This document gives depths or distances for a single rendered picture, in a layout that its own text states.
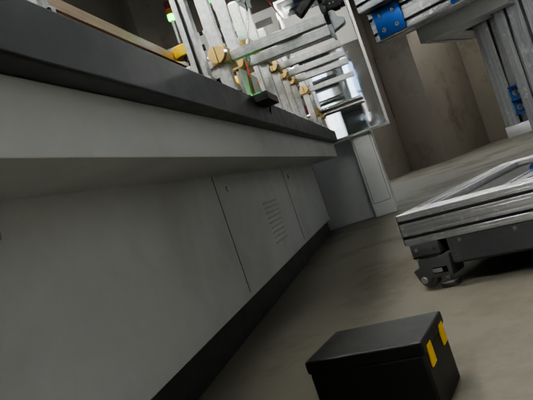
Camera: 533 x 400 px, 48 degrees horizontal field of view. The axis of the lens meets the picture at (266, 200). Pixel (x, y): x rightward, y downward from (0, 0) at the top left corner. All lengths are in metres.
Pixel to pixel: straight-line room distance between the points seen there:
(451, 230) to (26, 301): 1.10
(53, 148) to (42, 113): 0.05
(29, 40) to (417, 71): 10.65
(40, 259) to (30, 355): 0.16
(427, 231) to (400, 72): 9.76
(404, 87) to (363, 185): 6.86
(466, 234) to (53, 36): 1.19
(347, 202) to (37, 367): 3.86
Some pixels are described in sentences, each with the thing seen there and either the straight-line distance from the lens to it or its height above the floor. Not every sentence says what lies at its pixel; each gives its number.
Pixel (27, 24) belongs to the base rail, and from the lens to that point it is 0.75.
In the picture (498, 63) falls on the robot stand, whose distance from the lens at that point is 1.94.
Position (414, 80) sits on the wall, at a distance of 11.29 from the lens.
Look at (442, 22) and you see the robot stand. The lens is 1.88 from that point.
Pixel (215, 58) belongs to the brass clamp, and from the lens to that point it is 1.77.
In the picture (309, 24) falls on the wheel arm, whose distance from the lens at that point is 1.80.
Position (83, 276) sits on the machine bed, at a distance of 1.13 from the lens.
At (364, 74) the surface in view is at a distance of 4.53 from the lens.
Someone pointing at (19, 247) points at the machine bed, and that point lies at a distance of 1.00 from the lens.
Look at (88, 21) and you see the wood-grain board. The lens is 1.41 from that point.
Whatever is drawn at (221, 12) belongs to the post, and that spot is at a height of 1.02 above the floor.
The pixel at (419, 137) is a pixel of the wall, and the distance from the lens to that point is 11.35.
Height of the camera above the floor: 0.39
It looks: level
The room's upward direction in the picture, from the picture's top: 19 degrees counter-clockwise
